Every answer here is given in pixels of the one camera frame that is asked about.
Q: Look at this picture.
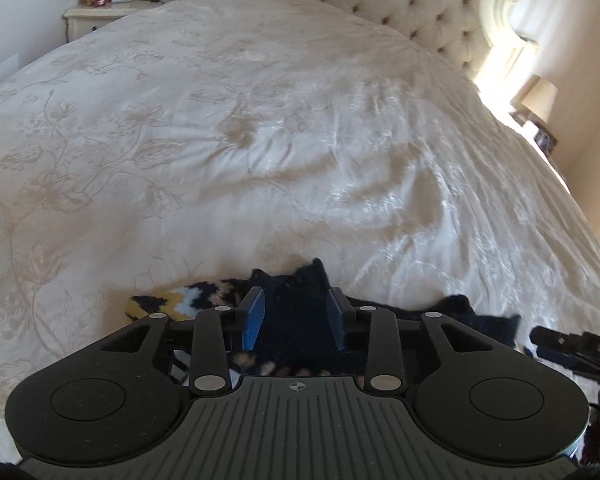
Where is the cream nightstand with drawer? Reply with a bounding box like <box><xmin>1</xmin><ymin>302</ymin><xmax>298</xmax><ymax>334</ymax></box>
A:
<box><xmin>62</xmin><ymin>0</ymin><xmax>167</xmax><ymax>44</ymax></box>

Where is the cream tufted headboard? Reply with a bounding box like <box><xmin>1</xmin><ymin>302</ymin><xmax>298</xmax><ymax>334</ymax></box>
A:
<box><xmin>187</xmin><ymin>0</ymin><xmax>542</xmax><ymax>83</ymax></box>

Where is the cream nightstand with clutter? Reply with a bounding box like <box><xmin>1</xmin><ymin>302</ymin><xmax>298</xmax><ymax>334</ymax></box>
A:
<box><xmin>517</xmin><ymin>117</ymin><xmax>560</xmax><ymax>153</ymax></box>

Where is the navy yellow patterned knit sweater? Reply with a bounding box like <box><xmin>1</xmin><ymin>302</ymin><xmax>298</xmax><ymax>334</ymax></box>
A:
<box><xmin>125</xmin><ymin>257</ymin><xmax>524</xmax><ymax>392</ymax></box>

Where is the table lamp with beige shade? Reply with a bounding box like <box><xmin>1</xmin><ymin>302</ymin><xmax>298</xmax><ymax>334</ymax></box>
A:
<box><xmin>511</xmin><ymin>75</ymin><xmax>559</xmax><ymax>127</ymax></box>

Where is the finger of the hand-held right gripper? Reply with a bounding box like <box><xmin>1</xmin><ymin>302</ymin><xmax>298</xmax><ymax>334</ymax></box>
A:
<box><xmin>528</xmin><ymin>326</ymin><xmax>587</xmax><ymax>362</ymax></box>

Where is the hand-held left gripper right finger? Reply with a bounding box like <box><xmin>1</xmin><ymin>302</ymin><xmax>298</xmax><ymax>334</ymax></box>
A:
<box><xmin>326</xmin><ymin>287</ymin><xmax>502</xmax><ymax>395</ymax></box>

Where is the white floral bedspread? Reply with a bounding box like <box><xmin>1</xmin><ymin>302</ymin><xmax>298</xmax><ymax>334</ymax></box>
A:
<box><xmin>0</xmin><ymin>0</ymin><xmax>600</xmax><ymax>467</ymax></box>

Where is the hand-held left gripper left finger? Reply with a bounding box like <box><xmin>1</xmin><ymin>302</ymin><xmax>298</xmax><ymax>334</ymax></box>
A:
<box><xmin>99</xmin><ymin>286</ymin><xmax>269</xmax><ymax>397</ymax></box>

